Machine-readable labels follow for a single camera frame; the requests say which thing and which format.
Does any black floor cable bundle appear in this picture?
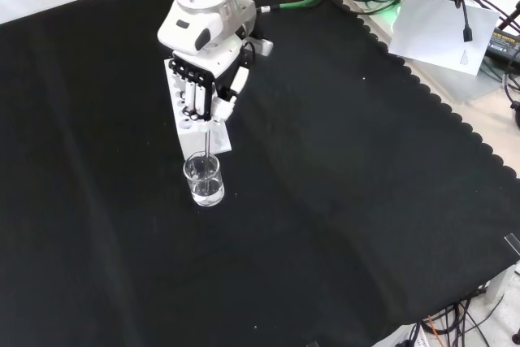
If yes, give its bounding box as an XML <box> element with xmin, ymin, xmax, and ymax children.
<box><xmin>422</xmin><ymin>293</ymin><xmax>495</xmax><ymax>347</ymax></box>

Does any white paper sheet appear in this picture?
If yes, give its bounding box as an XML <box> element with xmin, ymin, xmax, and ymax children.
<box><xmin>388</xmin><ymin>0</ymin><xmax>501</xmax><ymax>76</ymax></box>

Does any clear glass beaker with water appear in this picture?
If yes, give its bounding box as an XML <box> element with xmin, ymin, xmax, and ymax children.
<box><xmin>183</xmin><ymin>154</ymin><xmax>225</xmax><ymax>207</ymax></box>

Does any black cable with hanging plug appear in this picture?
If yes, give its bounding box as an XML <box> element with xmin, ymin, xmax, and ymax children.
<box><xmin>446</xmin><ymin>0</ymin><xmax>475</xmax><ymax>43</ymax></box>

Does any clear glass rod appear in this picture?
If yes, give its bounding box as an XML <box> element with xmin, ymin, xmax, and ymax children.
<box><xmin>204</xmin><ymin>119</ymin><xmax>213</xmax><ymax>197</ymax></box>

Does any black table cloth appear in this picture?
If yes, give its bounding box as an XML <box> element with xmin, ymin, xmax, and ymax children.
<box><xmin>0</xmin><ymin>0</ymin><xmax>520</xmax><ymax>347</ymax></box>

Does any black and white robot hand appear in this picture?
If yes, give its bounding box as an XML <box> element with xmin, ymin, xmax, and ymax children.
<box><xmin>168</xmin><ymin>37</ymin><xmax>251</xmax><ymax>124</ymax></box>

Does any black power adapter yellow label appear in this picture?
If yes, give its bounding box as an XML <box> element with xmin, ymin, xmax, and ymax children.
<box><xmin>485</xmin><ymin>26</ymin><xmax>520</xmax><ymax>64</ymax></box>

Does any white test tube rack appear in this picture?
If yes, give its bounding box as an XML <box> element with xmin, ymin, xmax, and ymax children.
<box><xmin>163</xmin><ymin>58</ymin><xmax>232</xmax><ymax>161</ymax></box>

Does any orange cable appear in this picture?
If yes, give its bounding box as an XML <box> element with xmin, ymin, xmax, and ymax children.
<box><xmin>426</xmin><ymin>316</ymin><xmax>448</xmax><ymax>340</ymax></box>

